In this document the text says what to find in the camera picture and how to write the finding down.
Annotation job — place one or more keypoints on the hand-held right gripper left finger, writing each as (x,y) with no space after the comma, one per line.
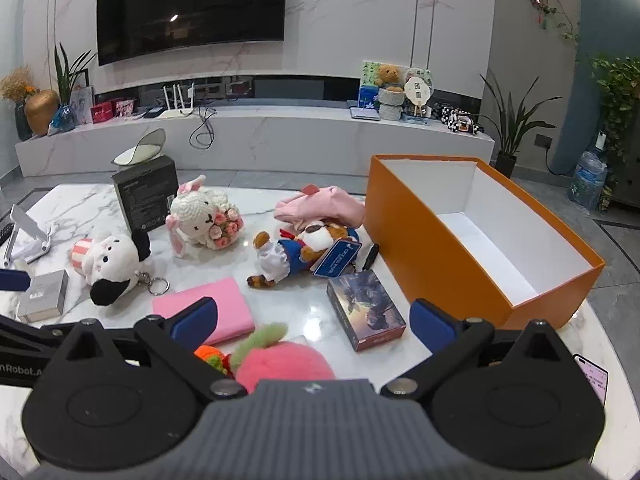
(192,317)

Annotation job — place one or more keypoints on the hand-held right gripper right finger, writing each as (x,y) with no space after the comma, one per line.
(429,325)

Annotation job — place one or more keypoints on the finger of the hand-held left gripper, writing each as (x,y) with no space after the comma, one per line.
(30,332)
(12,280)

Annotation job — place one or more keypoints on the orange crochet toy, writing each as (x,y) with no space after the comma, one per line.
(210,355)

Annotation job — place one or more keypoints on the orange cardboard box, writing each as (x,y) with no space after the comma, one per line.
(425,240)

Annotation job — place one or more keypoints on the pink peach plush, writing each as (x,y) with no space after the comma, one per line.
(285,362)

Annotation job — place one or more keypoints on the pink cloth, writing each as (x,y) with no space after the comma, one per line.
(322,205)

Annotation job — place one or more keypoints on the small grey box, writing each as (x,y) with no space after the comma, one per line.
(45,295)

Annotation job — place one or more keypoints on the pink rectangular sponge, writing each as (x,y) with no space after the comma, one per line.
(227,305)

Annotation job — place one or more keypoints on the white phone stand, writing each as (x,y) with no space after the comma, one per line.
(25,235)

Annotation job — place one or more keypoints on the black remote control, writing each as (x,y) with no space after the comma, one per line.
(4,234)

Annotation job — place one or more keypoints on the illustrated card box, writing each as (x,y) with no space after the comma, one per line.
(367,312)

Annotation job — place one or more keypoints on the black pen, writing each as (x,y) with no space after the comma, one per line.
(370,257)

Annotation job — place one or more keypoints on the crochet bunny with bouquet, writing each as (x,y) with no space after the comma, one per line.
(197,215)

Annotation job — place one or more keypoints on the brown plush in blue outfit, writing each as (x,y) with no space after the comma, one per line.
(300,250)

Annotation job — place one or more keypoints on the black product box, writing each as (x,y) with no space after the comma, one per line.
(145,195)

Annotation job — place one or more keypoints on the blue wrapped ornament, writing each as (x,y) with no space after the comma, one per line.
(62,120)

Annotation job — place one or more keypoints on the gold vase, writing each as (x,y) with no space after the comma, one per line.
(41,112)

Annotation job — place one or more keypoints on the black smartphone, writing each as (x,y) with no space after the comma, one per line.
(592,377)

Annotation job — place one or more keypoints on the white round chair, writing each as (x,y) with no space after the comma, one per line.
(142,147)

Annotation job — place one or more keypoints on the small framed picture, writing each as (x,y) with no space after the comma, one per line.
(82,105)

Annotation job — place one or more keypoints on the red gift box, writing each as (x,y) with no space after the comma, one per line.
(102,112)

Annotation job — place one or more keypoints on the dried flowers in dark vase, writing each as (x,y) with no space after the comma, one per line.
(17,85)

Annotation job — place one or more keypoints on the pink and red box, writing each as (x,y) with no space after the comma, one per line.
(125,108)

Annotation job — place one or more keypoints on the black and white checkered toy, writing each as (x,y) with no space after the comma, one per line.
(457,120)

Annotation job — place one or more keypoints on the white router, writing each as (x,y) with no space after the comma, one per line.
(175,110)

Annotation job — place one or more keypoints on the dark flat device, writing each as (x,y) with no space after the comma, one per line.
(153,111)

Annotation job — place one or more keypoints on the long-leaf green plant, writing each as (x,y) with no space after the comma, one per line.
(67,77)

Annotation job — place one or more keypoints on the potted long-leaf plant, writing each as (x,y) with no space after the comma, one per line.
(507,130)

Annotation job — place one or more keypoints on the white marble television cabinet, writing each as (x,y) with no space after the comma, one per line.
(310,140)

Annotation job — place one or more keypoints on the large blue water bottle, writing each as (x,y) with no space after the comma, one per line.
(589,175)

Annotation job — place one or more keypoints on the grey notebook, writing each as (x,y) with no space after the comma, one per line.
(364,113)

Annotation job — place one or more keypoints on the white knitted basket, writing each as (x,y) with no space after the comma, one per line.
(391,105)

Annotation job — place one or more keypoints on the round paper fan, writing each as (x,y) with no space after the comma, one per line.
(417,91)

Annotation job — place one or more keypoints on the small box in niche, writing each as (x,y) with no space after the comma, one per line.
(239,87)

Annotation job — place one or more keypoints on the grey drawer cabinet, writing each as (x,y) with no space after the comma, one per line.
(627,187)

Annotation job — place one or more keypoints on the brown teddy bear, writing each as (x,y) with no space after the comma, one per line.
(389,77)

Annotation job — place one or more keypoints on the bushy pothos plant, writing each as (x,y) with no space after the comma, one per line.
(617,90)

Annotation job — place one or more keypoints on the wall socket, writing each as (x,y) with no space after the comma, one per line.
(543,141)

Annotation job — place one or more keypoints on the black wall television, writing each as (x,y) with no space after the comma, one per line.
(190,5)

